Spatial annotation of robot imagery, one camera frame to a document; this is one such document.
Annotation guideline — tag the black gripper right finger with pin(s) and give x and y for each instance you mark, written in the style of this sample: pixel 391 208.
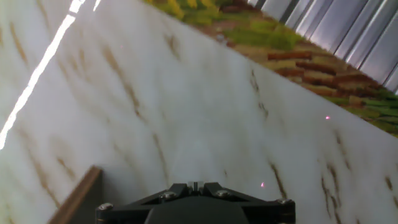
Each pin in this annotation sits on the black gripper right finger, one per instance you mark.
pixel 267 213

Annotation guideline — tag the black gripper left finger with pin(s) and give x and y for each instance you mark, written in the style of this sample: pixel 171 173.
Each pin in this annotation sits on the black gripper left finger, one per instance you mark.
pixel 124 213

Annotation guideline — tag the wooden picture frame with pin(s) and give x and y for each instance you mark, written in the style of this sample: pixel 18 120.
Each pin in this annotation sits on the wooden picture frame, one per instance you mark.
pixel 81 202

